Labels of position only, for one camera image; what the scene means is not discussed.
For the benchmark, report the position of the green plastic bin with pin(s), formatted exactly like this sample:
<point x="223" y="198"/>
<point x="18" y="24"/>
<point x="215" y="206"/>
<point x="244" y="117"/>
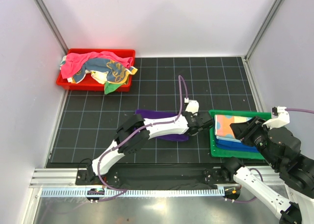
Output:
<point x="222" y="153"/>

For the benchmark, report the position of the aluminium front rail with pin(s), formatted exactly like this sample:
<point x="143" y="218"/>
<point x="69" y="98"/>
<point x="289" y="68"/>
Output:
<point x="68" y="176"/>

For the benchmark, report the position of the yellow patterned towel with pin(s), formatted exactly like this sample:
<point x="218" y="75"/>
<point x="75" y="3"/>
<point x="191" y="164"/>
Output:
<point x="103" y="70"/>

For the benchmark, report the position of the purple towel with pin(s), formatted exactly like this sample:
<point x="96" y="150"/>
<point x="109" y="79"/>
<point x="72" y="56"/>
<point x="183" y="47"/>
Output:
<point x="150" y="114"/>

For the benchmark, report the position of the pastel patterned towel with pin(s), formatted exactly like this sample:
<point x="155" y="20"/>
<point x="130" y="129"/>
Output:
<point x="222" y="129"/>

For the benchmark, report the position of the red plastic bin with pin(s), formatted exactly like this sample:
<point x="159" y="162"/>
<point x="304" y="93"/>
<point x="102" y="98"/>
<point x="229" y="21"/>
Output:
<point x="89" y="84"/>

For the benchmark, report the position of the black grid mat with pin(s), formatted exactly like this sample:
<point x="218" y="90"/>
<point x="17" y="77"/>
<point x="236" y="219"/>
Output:
<point x="89" y="119"/>

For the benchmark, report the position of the perforated cable duct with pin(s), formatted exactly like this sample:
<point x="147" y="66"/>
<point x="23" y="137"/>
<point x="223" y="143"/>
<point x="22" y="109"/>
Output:
<point x="107" y="193"/>

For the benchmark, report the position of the right aluminium frame post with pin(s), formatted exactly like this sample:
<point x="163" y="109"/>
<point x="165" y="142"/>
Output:
<point x="265" y="25"/>

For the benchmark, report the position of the blue towel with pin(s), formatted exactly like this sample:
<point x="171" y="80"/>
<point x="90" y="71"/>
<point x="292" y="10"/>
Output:
<point x="234" y="146"/>

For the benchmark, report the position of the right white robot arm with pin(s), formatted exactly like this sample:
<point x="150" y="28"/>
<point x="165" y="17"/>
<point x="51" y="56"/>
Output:
<point x="299" y="178"/>

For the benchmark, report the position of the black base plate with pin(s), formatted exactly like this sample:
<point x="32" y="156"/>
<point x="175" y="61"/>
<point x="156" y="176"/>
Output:
<point x="171" y="176"/>

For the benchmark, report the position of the aluminium frame post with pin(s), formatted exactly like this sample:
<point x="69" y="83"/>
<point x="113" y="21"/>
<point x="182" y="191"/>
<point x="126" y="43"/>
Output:
<point x="49" y="19"/>
<point x="265" y="25"/>

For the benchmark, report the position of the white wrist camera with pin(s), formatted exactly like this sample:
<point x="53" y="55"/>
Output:
<point x="191" y="106"/>
<point x="280" y="117"/>

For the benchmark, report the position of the green towel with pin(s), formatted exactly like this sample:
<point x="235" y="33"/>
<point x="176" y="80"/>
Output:
<point x="110" y="87"/>

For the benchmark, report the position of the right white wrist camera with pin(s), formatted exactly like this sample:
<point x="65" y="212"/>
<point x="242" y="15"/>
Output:
<point x="280" y="117"/>

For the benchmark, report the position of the left aluminium frame post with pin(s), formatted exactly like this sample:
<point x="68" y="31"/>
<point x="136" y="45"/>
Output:
<point x="49" y="19"/>

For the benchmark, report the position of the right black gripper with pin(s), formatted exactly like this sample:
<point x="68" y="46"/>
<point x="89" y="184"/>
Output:
<point x="244" y="131"/>

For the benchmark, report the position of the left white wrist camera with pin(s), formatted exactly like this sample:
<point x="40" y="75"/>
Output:
<point x="191" y="106"/>

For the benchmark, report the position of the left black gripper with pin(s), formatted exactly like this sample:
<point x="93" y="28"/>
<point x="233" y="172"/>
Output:
<point x="196" y="114"/>

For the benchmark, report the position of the pink towel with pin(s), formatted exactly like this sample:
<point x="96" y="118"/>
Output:
<point x="73" y="62"/>

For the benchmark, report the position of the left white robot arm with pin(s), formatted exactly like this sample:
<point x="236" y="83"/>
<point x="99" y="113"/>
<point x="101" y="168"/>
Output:
<point x="136" y="131"/>

